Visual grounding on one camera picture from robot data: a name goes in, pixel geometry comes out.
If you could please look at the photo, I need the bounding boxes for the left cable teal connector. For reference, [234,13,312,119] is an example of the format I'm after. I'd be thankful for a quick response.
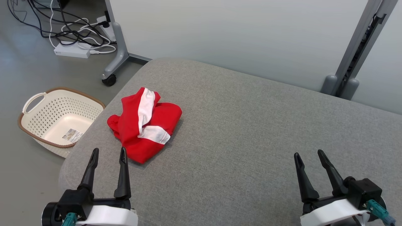
[62,213,78,226]

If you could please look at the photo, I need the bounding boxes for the black caster wheel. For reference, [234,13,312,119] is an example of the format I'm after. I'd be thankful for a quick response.
[101,74,117,87]

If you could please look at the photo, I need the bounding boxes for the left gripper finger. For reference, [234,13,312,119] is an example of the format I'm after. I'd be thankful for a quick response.
[78,148,99,198]
[114,147,132,200]

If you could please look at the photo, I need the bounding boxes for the grey cylindrical post foot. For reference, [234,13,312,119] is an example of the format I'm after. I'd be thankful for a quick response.
[320,74,338,94]
[340,78,360,101]

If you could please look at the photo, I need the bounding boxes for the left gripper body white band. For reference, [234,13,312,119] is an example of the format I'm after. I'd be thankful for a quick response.
[77,199,139,226]

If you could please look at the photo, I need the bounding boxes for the cable teal connector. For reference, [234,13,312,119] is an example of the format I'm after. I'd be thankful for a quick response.
[62,213,78,226]
[365,199,397,226]

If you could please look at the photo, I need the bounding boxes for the white power strip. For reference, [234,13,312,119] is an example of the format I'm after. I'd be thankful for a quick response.
[53,41,91,59]

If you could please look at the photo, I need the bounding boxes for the thin black floor cable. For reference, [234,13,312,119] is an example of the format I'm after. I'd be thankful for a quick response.
[7,0,63,37]

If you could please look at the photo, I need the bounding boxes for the red shorts white stripe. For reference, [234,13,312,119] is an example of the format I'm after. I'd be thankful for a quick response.
[107,87,182,164]

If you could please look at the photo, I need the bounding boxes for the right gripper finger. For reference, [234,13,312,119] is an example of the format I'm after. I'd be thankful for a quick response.
[294,153,320,203]
[318,149,349,196]

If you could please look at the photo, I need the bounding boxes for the grey partition leg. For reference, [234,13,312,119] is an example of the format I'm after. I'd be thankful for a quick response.
[101,0,130,79]

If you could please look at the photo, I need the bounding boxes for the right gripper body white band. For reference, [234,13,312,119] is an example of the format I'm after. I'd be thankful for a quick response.
[300,195,368,226]

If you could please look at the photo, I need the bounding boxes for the white floor cable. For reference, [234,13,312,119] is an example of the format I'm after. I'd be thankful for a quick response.
[49,0,117,55]

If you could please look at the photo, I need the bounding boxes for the grey partition post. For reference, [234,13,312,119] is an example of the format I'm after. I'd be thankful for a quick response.
[334,0,399,96]

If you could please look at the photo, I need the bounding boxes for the cream plastic laundry basket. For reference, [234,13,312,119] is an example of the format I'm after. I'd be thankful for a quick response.
[18,87,106,158]

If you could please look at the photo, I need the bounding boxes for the right cable teal connector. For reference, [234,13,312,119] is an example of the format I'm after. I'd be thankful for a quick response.
[365,199,397,226]

